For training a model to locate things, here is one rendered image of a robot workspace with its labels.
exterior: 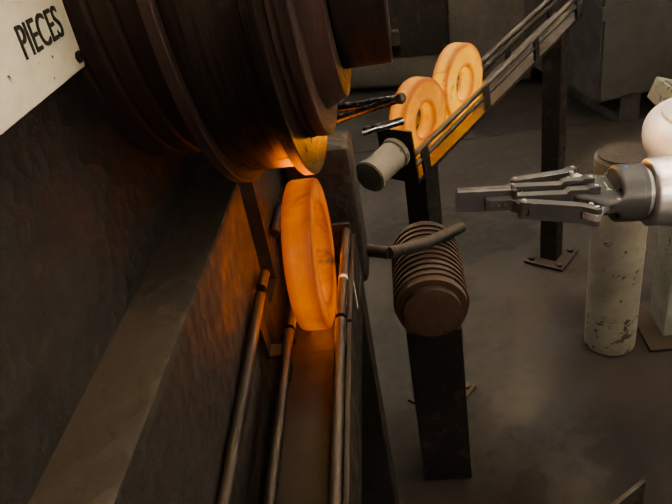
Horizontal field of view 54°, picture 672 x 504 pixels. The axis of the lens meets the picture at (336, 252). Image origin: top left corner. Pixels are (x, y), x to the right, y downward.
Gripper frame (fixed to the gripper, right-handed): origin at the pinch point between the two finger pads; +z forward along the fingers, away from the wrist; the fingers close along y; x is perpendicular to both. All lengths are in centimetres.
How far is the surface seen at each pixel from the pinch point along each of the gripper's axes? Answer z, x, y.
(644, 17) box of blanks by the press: -89, -24, 186
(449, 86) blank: -0.6, -0.2, 46.7
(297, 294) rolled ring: 23.0, -0.4, -19.4
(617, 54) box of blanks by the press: -80, -37, 183
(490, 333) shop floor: -14, -73, 61
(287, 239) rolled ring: 23.7, 5.2, -17.0
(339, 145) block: 19.0, 4.3, 10.2
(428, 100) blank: 3.9, -0.5, 40.4
